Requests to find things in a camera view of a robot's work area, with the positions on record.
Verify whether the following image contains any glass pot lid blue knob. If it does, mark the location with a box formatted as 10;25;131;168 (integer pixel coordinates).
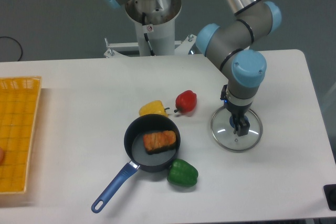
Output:
211;107;263;153

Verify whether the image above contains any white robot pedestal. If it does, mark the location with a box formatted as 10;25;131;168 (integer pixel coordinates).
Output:
104;0;196;58

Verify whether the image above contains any yellow bell pepper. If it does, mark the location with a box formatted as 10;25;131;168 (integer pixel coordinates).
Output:
139;100;170;117

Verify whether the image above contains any red bell pepper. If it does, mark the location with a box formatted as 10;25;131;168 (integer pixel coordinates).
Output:
174;90;197;114

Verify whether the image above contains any dark blue saucepan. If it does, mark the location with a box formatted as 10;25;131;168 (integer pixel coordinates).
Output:
91;114;181;214

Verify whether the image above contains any green bell pepper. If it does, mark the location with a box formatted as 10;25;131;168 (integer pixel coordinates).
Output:
167;159;198;187

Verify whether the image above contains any black cable on floor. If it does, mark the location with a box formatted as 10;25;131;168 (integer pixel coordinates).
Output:
0;36;24;62

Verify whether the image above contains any toasted bread piece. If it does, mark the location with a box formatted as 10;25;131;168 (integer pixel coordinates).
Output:
142;131;176;154

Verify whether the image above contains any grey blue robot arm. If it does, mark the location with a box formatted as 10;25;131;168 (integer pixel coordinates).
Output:
107;0;282;136

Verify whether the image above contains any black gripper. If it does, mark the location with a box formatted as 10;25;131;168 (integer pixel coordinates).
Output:
220;84;254;136

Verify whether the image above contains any yellow plastic basket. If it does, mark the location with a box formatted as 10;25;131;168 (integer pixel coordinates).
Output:
1;76;42;195

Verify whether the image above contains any black device at table edge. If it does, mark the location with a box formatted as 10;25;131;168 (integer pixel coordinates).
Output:
323;184;336;211

